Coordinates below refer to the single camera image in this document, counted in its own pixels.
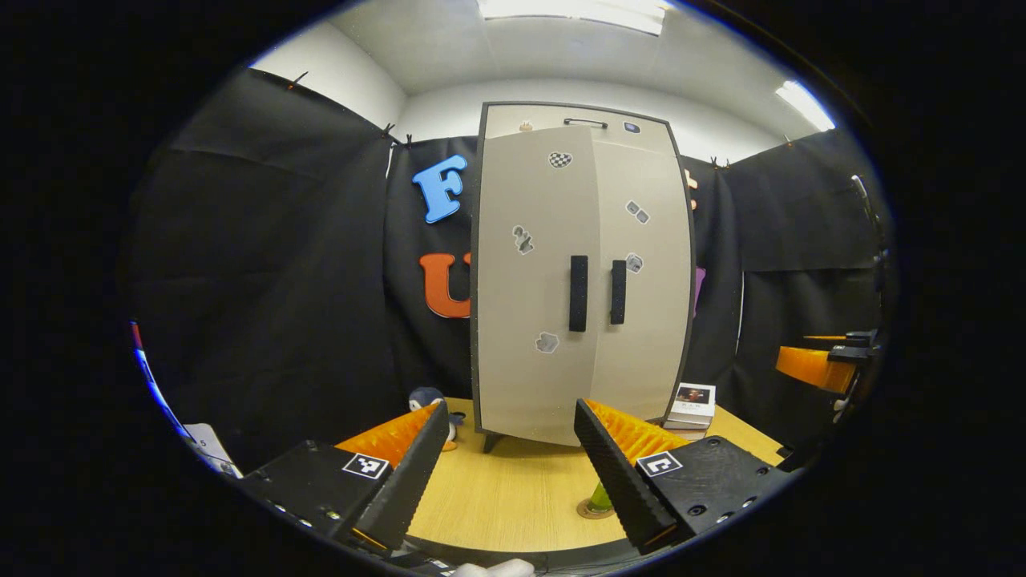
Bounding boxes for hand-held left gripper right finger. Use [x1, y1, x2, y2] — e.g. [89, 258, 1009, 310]
[573, 398, 794, 555]

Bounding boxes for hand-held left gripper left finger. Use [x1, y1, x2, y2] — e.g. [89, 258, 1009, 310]
[240, 401, 451, 555]

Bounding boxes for grey cabinet door square stickers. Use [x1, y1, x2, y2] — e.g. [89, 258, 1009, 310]
[589, 132, 693, 426]

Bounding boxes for grey cabinet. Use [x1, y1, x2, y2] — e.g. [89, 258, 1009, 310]
[469, 101, 697, 454]

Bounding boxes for grey cabinet door heart sticker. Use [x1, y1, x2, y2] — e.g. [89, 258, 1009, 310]
[476, 126, 602, 447]

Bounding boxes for grey cabinet drawer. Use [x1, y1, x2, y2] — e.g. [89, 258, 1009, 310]
[483, 104, 673, 145]

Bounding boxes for penguin plush toy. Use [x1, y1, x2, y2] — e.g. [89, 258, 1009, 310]
[408, 387, 467, 451]

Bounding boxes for white photo cover book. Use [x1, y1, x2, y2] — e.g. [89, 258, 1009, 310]
[662, 382, 717, 440]

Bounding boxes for grey metal pole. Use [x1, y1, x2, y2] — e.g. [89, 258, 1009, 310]
[850, 174, 892, 277]

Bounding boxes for white printed card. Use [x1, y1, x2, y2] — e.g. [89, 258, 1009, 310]
[183, 422, 243, 479]

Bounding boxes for black backdrop cloth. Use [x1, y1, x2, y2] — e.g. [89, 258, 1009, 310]
[120, 68, 891, 474]

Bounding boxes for ceiling light panel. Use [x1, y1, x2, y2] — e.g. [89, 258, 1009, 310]
[776, 80, 834, 131]
[477, 0, 674, 37]

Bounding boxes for red blue printed poster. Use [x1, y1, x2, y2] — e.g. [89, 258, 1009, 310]
[130, 321, 193, 440]

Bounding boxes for black door handle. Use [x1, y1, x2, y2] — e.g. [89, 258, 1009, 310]
[610, 259, 628, 326]
[569, 255, 589, 333]

